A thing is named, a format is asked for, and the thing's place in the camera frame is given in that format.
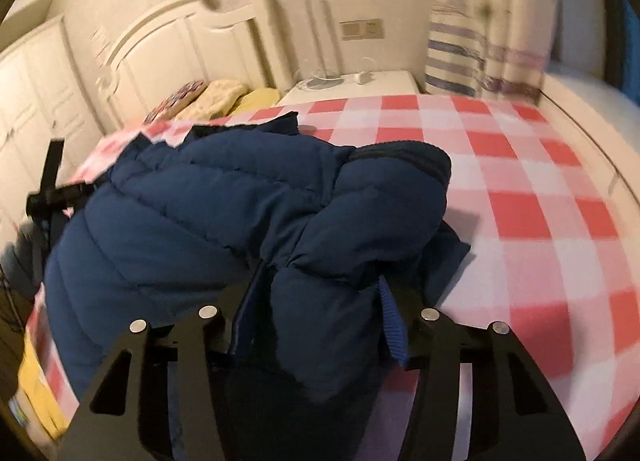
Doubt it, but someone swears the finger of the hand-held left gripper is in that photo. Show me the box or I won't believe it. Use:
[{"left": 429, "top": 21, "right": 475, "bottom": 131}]
[
  {"left": 27, "top": 180, "right": 108, "bottom": 222},
  {"left": 44, "top": 138, "right": 67, "bottom": 192}
]

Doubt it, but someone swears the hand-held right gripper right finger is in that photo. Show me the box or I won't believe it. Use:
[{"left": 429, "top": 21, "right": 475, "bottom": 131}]
[{"left": 377, "top": 273, "right": 588, "bottom": 461}]

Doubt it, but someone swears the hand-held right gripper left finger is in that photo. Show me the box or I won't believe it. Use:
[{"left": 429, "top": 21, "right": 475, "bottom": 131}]
[{"left": 57, "top": 266, "right": 268, "bottom": 461}]

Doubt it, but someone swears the navy blue puffer jacket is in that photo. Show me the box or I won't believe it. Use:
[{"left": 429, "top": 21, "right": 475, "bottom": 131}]
[{"left": 37, "top": 111, "right": 473, "bottom": 461}]

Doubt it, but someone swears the white wardrobe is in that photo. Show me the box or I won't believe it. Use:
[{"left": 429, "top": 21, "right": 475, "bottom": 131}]
[{"left": 0, "top": 16, "right": 108, "bottom": 247}]

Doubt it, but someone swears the patterned round pillow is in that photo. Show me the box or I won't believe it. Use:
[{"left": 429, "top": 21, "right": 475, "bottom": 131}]
[{"left": 142, "top": 78, "right": 208, "bottom": 125}]

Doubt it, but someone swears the pink checkered blanket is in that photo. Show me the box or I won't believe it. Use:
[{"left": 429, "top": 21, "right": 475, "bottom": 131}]
[{"left": 25, "top": 94, "right": 640, "bottom": 461}]

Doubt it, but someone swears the cream textured pillow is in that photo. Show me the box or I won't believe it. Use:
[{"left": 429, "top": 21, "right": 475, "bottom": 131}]
[{"left": 172, "top": 78, "right": 251, "bottom": 122}]

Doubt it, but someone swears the white wooden bed headboard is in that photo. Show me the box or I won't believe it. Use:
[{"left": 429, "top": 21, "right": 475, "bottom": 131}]
[{"left": 92, "top": 0, "right": 296, "bottom": 134}]

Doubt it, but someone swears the yellow floral bed sheet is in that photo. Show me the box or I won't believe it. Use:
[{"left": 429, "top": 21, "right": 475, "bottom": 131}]
[{"left": 10, "top": 341, "right": 72, "bottom": 442}]

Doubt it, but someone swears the yellow pillow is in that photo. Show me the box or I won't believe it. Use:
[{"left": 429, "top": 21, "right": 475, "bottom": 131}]
[{"left": 227, "top": 87, "right": 281, "bottom": 118}]

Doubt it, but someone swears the white nightstand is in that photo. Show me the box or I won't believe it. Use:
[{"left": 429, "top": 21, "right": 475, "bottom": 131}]
[{"left": 275, "top": 68, "right": 424, "bottom": 108}]

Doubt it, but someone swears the white slim desk lamp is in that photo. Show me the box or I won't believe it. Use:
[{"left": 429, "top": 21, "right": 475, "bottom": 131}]
[{"left": 297, "top": 0, "right": 346, "bottom": 90}]

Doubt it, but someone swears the ship print curtain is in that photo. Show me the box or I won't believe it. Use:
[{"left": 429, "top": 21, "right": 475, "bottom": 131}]
[{"left": 425, "top": 0, "right": 562, "bottom": 105}]

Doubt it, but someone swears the beige wall outlet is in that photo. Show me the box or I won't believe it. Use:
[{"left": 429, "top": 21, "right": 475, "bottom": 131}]
[{"left": 340, "top": 18, "right": 386, "bottom": 41}]

